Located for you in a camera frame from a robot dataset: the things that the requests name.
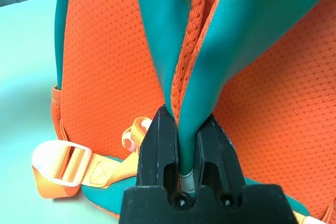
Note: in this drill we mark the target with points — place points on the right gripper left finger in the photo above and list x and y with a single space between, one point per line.
155 150

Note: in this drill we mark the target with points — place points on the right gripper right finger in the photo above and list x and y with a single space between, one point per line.
218 153

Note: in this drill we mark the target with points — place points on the orange and teal backpack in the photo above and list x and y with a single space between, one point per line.
275 103

